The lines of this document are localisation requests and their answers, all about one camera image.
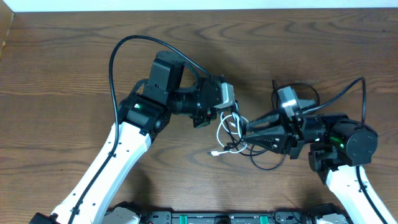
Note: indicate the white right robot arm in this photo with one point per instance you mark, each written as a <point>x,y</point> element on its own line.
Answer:
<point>339,148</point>

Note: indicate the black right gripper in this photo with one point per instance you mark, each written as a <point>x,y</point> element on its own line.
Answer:
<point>287,137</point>

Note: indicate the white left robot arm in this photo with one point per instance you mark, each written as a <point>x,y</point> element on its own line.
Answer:
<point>141,117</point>

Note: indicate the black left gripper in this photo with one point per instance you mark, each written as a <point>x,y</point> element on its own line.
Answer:
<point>202,116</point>

